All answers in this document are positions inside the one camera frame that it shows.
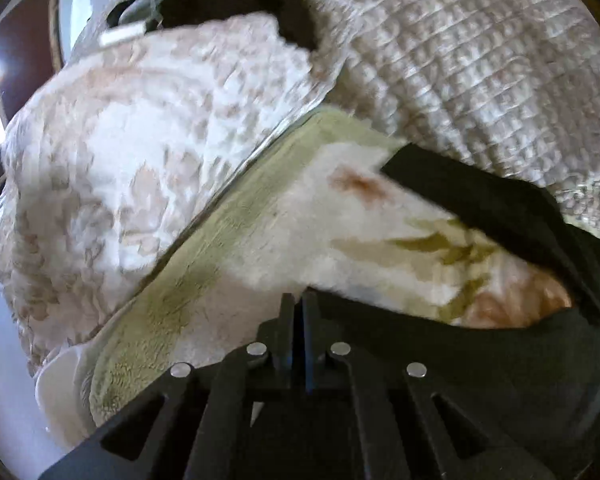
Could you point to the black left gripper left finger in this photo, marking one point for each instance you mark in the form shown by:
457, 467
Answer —
186, 423

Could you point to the grey quilted bedspread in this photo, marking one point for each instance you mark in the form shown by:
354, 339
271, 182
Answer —
509, 86

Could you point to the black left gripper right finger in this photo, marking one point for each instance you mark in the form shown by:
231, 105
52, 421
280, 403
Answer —
410, 422

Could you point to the black garment at top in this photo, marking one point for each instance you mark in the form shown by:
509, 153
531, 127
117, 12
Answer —
230, 0

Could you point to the green floral fleece blanket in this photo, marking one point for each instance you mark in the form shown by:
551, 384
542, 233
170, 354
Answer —
316, 211

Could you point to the cream patterned quilt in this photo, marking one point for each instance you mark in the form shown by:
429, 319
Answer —
109, 161

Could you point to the black pants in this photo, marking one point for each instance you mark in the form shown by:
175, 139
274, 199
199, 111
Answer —
541, 384

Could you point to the dark brown wooden headboard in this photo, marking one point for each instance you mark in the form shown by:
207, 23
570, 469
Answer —
30, 52

